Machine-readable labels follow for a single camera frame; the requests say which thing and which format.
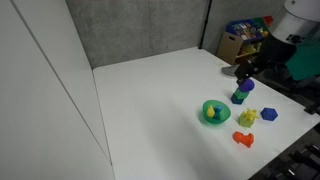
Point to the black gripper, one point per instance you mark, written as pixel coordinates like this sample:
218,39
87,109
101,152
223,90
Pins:
275,50

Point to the orange toy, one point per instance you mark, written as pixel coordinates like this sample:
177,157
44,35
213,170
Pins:
244,138

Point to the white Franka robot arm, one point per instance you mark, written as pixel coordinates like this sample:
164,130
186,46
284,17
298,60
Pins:
300,18

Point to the yellow star toy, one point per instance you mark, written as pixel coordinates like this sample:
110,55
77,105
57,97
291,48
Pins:
250,114

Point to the blue toy bin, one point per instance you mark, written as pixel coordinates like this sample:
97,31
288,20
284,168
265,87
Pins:
245,29

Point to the small blue toy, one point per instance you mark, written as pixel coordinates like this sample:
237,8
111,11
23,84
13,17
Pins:
218,111

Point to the yellow pear toy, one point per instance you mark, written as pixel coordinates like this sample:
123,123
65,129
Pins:
210,111

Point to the green bowl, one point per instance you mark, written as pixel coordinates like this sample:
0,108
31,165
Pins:
213,118

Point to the purple cylinder block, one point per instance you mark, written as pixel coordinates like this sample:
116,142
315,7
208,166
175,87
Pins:
247,85

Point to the green block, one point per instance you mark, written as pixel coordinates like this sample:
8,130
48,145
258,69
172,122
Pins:
241,93

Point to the blue hexagon block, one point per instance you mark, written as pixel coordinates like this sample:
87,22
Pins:
269,114

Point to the yellow-green block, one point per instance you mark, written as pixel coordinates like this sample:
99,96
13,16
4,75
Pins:
245,120

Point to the black pole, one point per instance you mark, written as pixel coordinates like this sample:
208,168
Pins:
205,23

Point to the black clamp equipment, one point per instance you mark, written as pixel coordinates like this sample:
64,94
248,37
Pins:
296,163

